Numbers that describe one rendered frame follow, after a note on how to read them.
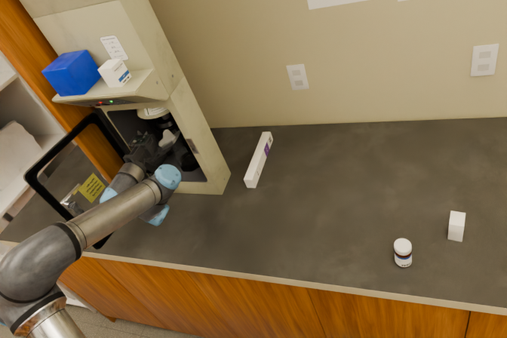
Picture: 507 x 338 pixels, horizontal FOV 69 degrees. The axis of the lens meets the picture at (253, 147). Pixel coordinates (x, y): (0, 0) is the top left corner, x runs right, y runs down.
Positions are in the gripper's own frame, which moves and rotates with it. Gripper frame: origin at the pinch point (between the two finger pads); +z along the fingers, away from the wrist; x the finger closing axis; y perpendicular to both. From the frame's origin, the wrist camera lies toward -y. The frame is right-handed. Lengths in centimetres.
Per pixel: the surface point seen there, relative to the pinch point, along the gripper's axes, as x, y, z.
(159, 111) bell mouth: -5.7, 11.7, -2.5
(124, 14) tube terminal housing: -14.5, 45.5, -5.6
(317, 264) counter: -56, -28, -30
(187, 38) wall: -0.5, 17.1, 37.4
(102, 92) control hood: -2.8, 29.4, -15.7
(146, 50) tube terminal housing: -15.3, 34.9, -5.2
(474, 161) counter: -101, -28, 12
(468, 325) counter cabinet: -97, -48, -33
